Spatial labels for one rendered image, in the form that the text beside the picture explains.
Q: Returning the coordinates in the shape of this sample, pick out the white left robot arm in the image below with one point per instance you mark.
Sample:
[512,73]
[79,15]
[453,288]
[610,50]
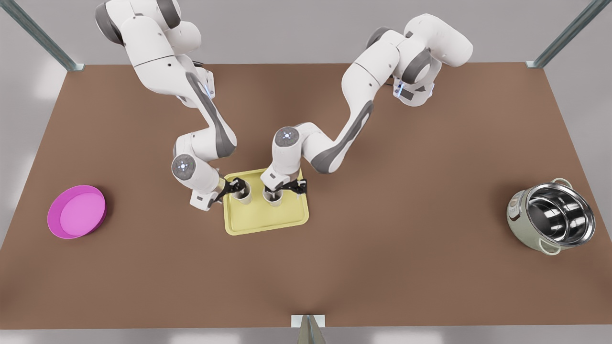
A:
[373,71]

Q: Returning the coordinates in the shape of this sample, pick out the pink round bowl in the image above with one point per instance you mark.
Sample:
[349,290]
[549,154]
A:
[76,211]

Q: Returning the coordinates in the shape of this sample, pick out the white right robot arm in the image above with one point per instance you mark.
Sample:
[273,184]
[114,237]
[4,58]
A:
[162,62]

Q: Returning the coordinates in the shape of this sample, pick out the white cup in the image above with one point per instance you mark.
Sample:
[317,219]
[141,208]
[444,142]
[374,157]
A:
[273,197]
[244,194]

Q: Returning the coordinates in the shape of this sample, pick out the yellow tray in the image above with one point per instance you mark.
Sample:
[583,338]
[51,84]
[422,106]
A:
[267,217]

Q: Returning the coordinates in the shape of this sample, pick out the silver frame post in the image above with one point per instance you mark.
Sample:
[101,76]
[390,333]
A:
[310,328]
[40,36]
[566,33]

